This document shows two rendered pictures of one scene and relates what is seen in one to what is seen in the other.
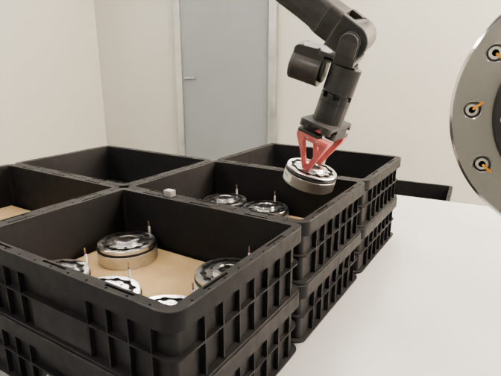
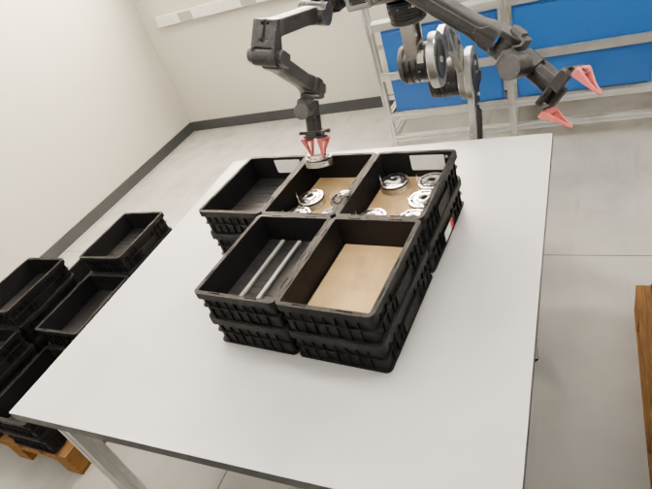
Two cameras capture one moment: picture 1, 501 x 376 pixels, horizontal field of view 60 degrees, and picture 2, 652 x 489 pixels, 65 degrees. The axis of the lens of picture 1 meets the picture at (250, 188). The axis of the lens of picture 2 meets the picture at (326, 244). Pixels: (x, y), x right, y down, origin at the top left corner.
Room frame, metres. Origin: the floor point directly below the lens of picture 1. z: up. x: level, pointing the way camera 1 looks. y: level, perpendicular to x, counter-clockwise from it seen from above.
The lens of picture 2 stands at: (0.75, 1.66, 1.81)
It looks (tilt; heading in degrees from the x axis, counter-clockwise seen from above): 35 degrees down; 276
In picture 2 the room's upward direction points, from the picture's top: 20 degrees counter-clockwise
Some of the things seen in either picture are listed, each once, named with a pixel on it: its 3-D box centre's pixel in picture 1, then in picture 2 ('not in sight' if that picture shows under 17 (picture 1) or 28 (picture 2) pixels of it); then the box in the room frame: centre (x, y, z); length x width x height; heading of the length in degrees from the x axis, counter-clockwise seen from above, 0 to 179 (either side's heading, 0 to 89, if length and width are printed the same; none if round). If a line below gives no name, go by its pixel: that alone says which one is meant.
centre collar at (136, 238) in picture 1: (127, 239); not in sight; (0.72, 0.22, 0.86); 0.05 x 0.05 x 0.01
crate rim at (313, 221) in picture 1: (248, 189); (320, 184); (0.86, 0.00, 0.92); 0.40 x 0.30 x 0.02; 58
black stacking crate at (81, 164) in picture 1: (116, 185); (272, 268); (1.07, 0.34, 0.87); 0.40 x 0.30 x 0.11; 58
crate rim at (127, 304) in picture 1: (140, 236); (398, 184); (0.60, 0.16, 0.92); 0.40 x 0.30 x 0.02; 58
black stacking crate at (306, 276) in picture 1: (248, 212); (325, 196); (0.86, 0.00, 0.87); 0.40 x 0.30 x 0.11; 58
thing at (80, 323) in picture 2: not in sight; (101, 325); (2.19, -0.39, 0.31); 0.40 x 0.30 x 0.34; 63
